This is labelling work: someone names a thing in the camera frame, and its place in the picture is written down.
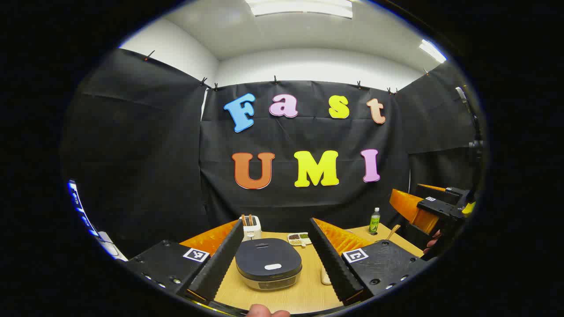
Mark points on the small ceiling light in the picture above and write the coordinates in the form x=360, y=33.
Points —
x=432, y=50

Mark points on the green label drink bottle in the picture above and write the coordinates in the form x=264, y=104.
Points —
x=374, y=222

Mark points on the white toaster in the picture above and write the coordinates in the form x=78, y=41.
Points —
x=252, y=231

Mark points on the dark grey rice cooker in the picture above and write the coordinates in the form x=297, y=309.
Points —
x=269, y=259

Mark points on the small divided grain dish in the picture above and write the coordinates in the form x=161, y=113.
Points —
x=299, y=239

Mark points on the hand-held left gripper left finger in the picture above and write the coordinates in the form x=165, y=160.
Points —
x=216, y=264

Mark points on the clear plastic container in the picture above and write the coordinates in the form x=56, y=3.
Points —
x=325, y=277

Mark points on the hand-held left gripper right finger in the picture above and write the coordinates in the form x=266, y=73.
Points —
x=335, y=264

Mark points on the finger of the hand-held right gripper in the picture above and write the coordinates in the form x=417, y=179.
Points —
x=456, y=193
x=407, y=206

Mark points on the wooden spoon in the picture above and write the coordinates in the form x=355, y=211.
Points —
x=393, y=231

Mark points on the white blue-edged device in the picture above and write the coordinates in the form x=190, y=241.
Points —
x=88, y=224

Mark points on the large ceiling light panel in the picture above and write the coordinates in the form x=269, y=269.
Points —
x=299, y=8

